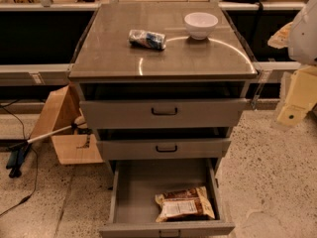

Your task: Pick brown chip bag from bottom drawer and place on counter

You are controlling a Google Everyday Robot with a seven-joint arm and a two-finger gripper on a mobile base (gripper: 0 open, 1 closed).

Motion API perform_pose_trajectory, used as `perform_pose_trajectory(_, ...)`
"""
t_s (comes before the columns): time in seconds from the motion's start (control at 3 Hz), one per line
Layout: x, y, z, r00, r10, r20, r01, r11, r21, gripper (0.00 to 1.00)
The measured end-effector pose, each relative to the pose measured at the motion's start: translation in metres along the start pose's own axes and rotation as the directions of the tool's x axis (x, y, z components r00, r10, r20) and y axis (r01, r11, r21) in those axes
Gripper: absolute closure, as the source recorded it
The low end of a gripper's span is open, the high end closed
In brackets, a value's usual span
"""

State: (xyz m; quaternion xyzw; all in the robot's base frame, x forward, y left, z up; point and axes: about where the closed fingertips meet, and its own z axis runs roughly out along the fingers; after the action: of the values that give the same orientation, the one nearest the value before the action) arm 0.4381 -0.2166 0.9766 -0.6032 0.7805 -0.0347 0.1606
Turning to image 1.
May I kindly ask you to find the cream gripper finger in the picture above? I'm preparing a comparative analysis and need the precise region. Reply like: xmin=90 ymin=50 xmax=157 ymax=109
xmin=267 ymin=23 xmax=292 ymax=49
xmin=276 ymin=65 xmax=317 ymax=127

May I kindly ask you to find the grey drawer cabinet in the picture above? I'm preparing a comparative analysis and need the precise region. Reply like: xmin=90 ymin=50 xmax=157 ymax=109
xmin=69 ymin=2 xmax=257 ymax=166

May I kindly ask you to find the middle grey drawer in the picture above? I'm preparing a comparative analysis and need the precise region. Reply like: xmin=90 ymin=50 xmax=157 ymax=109
xmin=96 ymin=139 xmax=231 ymax=161

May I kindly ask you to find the top grey drawer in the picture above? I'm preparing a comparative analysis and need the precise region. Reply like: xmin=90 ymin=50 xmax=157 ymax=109
xmin=80 ymin=98 xmax=247 ymax=129

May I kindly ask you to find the cardboard box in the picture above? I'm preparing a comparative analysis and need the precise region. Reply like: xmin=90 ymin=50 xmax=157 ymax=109
xmin=30 ymin=85 xmax=102 ymax=165

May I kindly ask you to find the bottom grey drawer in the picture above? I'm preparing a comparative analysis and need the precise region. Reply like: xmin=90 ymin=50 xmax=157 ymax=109
xmin=99 ymin=159 xmax=235 ymax=238

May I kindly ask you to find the reacher grabber tool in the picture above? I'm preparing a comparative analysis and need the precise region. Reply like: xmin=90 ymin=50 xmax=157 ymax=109
xmin=6 ymin=116 xmax=86 ymax=179

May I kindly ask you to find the black cable on floor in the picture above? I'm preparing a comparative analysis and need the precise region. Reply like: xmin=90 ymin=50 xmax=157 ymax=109
xmin=0 ymin=99 xmax=39 ymax=217

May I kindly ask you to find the brown chip bag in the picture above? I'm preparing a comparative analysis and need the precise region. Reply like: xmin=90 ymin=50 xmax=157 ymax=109
xmin=155 ymin=186 xmax=215 ymax=222

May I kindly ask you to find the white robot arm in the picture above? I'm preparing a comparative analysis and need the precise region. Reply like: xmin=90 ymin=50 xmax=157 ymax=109
xmin=267 ymin=0 xmax=317 ymax=130

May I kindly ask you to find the grey drawer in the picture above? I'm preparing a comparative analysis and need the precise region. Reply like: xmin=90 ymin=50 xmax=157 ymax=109
xmin=96 ymin=139 xmax=231 ymax=161
xmin=80 ymin=98 xmax=247 ymax=129
xmin=99 ymin=159 xmax=235 ymax=238

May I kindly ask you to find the white bowl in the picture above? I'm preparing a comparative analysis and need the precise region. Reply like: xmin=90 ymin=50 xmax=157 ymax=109
xmin=184 ymin=12 xmax=219 ymax=40

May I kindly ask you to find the blue crumpled snack bag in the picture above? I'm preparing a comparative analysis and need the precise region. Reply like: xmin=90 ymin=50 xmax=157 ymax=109
xmin=128 ymin=30 xmax=166 ymax=51

